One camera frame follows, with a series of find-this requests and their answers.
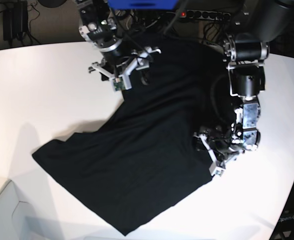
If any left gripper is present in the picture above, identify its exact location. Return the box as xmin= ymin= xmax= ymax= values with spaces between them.
xmin=192 ymin=126 xmax=245 ymax=169

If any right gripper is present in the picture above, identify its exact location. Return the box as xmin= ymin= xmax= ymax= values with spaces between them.
xmin=88 ymin=46 xmax=161 ymax=89

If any black t-shirt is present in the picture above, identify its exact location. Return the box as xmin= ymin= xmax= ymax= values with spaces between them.
xmin=32 ymin=33 xmax=234 ymax=236

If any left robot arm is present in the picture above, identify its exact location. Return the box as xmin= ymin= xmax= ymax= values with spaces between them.
xmin=194 ymin=0 xmax=294 ymax=176

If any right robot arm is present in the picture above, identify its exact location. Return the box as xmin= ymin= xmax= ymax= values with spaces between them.
xmin=75 ymin=0 xmax=161 ymax=92

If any blue box overhead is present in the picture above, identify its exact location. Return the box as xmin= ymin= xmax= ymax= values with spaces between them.
xmin=108 ymin=0 xmax=178 ymax=10

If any black power strip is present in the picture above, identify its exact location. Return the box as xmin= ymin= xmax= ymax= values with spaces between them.
xmin=178 ymin=9 xmax=231 ymax=23

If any black equipment box left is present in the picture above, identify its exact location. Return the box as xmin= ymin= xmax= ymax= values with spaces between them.
xmin=2 ymin=0 xmax=28 ymax=41

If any white bin bottom left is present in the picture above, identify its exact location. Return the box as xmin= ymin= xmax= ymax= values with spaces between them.
xmin=0 ymin=180 xmax=64 ymax=240

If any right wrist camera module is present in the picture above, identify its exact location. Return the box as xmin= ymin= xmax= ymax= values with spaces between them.
xmin=111 ymin=76 xmax=132 ymax=92

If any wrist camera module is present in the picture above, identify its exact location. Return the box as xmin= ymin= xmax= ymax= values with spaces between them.
xmin=111 ymin=76 xmax=132 ymax=92
xmin=209 ymin=164 xmax=225 ymax=177

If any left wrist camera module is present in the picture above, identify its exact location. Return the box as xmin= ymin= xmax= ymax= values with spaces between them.
xmin=209 ymin=164 xmax=225 ymax=177

